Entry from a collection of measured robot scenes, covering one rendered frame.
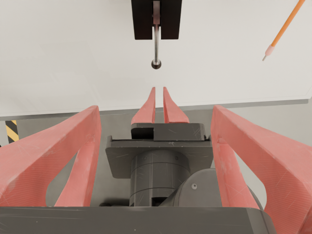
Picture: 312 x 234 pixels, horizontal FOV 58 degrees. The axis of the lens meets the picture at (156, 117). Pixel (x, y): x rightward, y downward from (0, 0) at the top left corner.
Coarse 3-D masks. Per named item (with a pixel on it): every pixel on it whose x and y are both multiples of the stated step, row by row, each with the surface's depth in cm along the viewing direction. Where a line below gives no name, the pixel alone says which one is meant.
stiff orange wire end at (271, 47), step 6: (300, 0) 22; (300, 6) 22; (294, 12) 22; (288, 18) 23; (288, 24) 23; (282, 30) 24; (276, 36) 25; (276, 42) 25; (270, 48) 26; (270, 54) 27
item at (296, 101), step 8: (208, 104) 55; (216, 104) 55; (224, 104) 54; (232, 104) 54; (240, 104) 54; (248, 104) 54; (256, 104) 54; (264, 104) 54; (272, 104) 54; (280, 104) 54; (288, 104) 54; (72, 112) 57; (104, 112) 56; (112, 112) 56; (120, 112) 56; (128, 112) 56; (136, 112) 56; (0, 120) 58; (8, 120) 58
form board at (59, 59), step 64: (0, 0) 33; (64, 0) 33; (128, 0) 33; (192, 0) 34; (256, 0) 34; (0, 64) 43; (64, 64) 43; (128, 64) 44; (192, 64) 44; (256, 64) 44
